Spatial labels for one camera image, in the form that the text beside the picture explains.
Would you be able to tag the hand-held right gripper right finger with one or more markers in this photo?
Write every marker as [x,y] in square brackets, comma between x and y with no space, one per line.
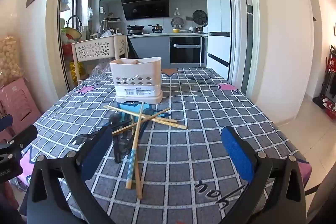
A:
[236,153]

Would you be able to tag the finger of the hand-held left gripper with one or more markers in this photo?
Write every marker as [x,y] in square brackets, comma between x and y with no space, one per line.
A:
[6,123]
[23,136]

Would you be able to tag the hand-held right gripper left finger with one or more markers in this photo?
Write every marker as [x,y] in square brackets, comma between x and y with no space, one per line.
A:
[97,153]

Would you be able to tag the blue-patterned wooden chopstick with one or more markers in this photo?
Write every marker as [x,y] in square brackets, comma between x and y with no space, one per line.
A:
[132,158]

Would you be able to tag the white plastic utensil holder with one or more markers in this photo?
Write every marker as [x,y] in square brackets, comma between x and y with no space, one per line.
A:
[135,77]

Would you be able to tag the pink boxes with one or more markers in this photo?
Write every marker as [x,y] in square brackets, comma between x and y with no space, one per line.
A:
[18,106]

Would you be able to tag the grey checked tablecloth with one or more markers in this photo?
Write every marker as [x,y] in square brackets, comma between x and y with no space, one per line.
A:
[183,150]

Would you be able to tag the bag of white balls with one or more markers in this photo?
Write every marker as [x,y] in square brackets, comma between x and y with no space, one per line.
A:
[9,61]

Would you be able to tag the gold foil bag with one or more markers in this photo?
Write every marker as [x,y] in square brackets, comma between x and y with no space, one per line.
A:
[78,70]

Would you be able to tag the white perforated basket cart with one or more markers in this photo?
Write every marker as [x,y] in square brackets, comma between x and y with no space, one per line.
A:
[94,49]

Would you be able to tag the black built-in oven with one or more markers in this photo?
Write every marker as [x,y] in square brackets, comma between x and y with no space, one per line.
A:
[185,50]

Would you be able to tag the grey lower cabinet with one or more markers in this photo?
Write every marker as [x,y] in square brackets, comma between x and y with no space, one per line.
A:
[149,50]

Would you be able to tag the clear plastic bag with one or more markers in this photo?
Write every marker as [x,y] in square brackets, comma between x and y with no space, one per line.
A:
[107,33]

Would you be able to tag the kitchen faucet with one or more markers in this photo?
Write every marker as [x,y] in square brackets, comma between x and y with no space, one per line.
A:
[74,18]

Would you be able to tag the black wok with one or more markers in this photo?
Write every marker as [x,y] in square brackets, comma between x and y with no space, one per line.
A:
[135,29]

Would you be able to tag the white refrigerator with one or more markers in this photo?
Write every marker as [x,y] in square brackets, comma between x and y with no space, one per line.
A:
[219,16]

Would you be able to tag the steel cooking pot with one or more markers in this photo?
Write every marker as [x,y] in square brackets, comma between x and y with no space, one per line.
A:
[157,28]

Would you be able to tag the black round hanging pan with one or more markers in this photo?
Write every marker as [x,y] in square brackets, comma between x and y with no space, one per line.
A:
[199,17]

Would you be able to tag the round metal steamer rack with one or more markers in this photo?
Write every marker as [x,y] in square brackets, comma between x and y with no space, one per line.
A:
[177,22]

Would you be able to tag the black range hood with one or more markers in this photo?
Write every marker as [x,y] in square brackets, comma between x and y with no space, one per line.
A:
[147,7]

